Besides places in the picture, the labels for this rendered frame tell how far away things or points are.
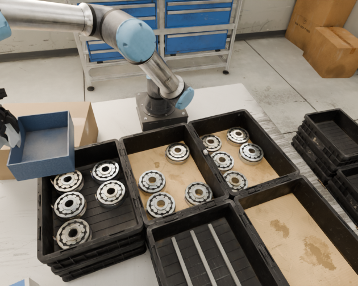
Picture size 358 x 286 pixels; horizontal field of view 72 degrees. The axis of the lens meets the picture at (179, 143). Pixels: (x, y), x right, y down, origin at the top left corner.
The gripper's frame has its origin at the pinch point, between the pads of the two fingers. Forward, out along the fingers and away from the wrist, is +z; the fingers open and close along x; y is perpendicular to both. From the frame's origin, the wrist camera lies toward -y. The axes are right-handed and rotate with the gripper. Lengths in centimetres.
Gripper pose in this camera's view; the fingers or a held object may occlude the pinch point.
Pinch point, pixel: (15, 142)
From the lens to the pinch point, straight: 84.4
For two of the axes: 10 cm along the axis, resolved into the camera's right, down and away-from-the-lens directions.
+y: 2.4, 7.2, -6.6
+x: 9.7, -2.4, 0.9
